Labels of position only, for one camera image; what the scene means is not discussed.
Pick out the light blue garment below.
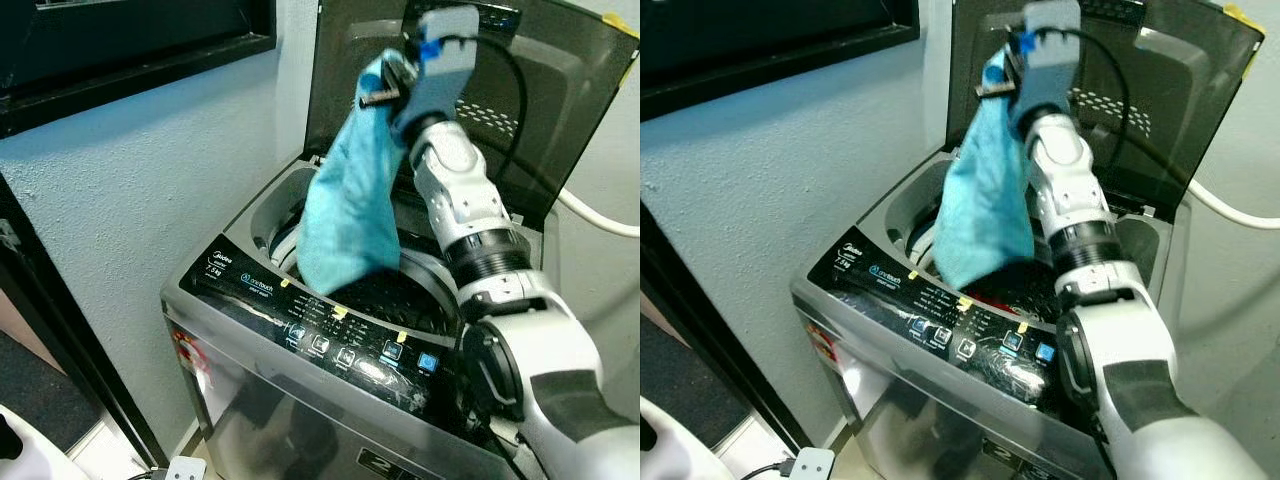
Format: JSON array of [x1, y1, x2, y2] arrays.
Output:
[[931, 45, 1037, 292], [296, 50, 413, 297]]

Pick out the silver top-load washing machine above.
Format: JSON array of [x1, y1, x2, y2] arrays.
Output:
[[790, 0, 1271, 480], [160, 0, 641, 480]]

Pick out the yellow lid tag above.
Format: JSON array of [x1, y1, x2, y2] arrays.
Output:
[[600, 11, 641, 43], [1224, 4, 1267, 38]]

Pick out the black washer control panel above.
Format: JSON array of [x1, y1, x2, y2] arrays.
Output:
[[178, 234, 463, 403], [806, 254, 1068, 403]]

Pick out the red white washer sticker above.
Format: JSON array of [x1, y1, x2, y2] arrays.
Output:
[[170, 325, 217, 379], [805, 322, 843, 368]]

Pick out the black floor mat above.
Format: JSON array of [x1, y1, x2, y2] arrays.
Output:
[[640, 313, 748, 426], [0, 328, 103, 453]]

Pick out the white plastic chair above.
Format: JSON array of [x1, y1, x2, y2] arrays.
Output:
[[0, 404, 91, 480], [640, 395, 733, 480]]

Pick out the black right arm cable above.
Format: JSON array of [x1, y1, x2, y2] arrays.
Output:
[[438, 35, 533, 183], [1068, 27, 1203, 193]]

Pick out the black window frame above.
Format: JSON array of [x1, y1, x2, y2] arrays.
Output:
[[0, 0, 278, 139], [640, 0, 922, 123]]

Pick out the white washer hose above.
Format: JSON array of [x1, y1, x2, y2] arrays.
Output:
[[555, 185, 641, 239], [1185, 178, 1280, 232]]

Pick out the black door frame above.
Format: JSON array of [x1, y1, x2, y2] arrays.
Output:
[[640, 198, 818, 453], [0, 172, 169, 468]]

